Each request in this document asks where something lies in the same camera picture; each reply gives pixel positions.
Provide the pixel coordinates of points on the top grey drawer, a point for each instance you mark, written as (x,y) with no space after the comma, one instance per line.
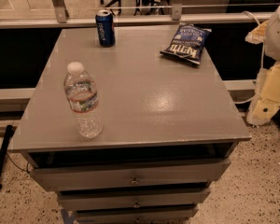
(130,174)

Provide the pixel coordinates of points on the black bar on floor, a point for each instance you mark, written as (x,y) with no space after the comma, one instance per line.
(3,149)

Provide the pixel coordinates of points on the grey drawer cabinet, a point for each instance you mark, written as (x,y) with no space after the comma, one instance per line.
(153,108)

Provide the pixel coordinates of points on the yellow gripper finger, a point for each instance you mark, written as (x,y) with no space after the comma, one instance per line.
(266,101)
(257,35)

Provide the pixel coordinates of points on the metal railing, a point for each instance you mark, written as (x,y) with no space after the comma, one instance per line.
(81,13)

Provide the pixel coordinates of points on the blue kettle chips bag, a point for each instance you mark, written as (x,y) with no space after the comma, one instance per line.
(188,43)

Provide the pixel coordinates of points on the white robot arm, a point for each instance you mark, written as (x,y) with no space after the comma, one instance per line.
(271,44)

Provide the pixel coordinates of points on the bottom grey drawer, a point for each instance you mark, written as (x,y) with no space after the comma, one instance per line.
(136,216)

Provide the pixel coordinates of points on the middle grey drawer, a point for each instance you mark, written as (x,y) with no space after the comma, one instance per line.
(133,199)

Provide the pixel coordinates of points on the clear plastic water bottle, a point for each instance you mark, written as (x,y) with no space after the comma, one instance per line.
(82,96)

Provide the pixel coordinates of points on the blue pepsi can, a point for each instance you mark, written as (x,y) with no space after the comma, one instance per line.
(105,28)

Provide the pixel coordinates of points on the grey drawer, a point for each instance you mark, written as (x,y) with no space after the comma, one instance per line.
(136,216)
(130,174)
(133,199)

